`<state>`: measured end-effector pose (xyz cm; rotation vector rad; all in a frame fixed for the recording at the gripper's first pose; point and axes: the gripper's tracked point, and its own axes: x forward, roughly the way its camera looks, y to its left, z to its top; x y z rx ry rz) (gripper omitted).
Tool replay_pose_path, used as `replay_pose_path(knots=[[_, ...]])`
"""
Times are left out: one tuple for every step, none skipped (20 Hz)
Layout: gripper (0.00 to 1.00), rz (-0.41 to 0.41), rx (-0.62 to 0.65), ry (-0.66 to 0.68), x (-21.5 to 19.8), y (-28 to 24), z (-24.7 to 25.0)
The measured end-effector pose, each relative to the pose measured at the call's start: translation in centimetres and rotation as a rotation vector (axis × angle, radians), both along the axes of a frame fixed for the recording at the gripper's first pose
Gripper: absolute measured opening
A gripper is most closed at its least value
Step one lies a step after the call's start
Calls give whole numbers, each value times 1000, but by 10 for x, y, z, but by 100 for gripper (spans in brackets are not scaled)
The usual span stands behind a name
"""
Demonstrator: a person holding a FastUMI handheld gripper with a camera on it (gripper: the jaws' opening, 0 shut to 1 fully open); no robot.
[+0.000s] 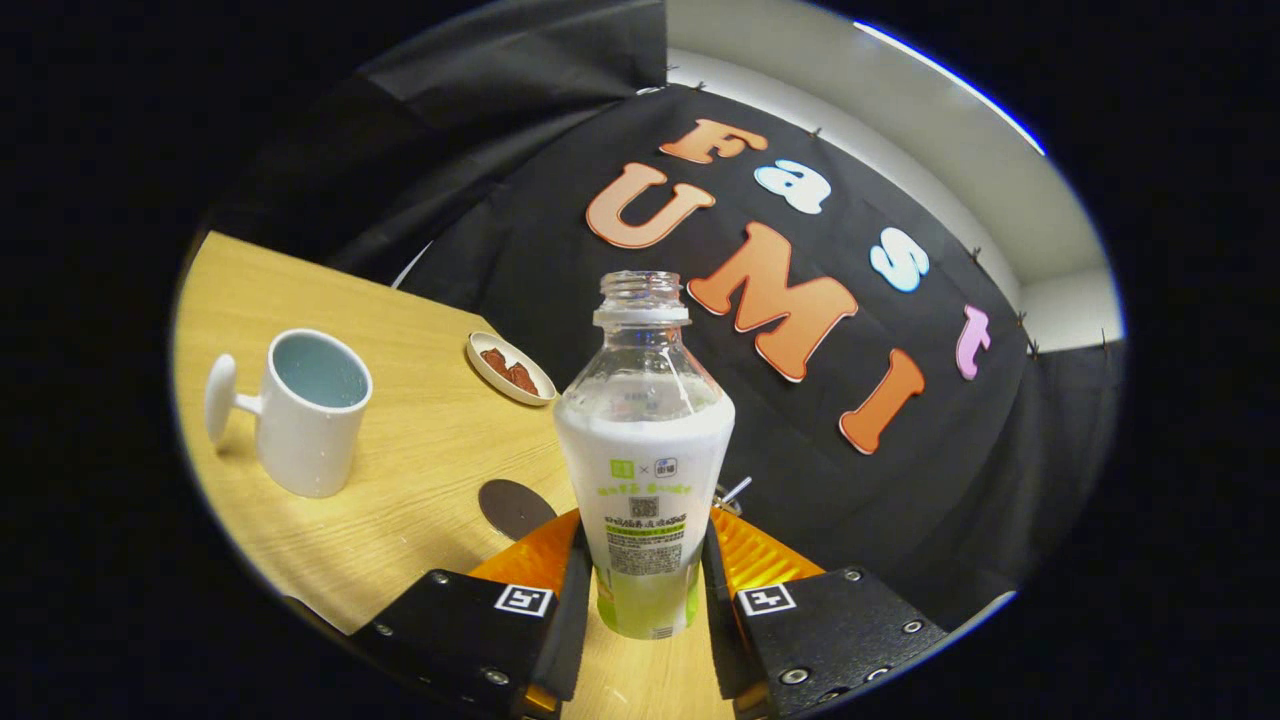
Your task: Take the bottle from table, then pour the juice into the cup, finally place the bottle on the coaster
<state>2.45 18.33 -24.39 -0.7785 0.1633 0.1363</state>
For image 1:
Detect dark round coaster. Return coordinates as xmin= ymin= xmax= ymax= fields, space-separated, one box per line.
xmin=478 ymin=479 xmax=559 ymax=542

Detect dark red snack pieces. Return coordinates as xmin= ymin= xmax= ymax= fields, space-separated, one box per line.
xmin=480 ymin=347 xmax=541 ymax=396

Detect white cup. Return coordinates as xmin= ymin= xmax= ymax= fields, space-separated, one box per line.
xmin=204 ymin=328 xmax=374 ymax=499

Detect wooden table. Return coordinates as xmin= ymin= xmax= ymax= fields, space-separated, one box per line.
xmin=172 ymin=232 xmax=736 ymax=720

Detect black backdrop cloth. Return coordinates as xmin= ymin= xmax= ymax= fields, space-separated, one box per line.
xmin=200 ymin=0 xmax=1126 ymax=631

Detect white green label juice bottle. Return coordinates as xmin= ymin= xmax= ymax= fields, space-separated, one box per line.
xmin=553 ymin=270 xmax=737 ymax=641

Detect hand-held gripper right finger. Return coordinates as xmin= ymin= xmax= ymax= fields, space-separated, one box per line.
xmin=700 ymin=505 xmax=949 ymax=720

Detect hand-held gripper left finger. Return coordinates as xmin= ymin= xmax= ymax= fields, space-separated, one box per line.
xmin=350 ymin=508 xmax=593 ymax=720

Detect small white oval plate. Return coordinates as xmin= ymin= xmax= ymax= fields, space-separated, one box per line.
xmin=466 ymin=332 xmax=558 ymax=407

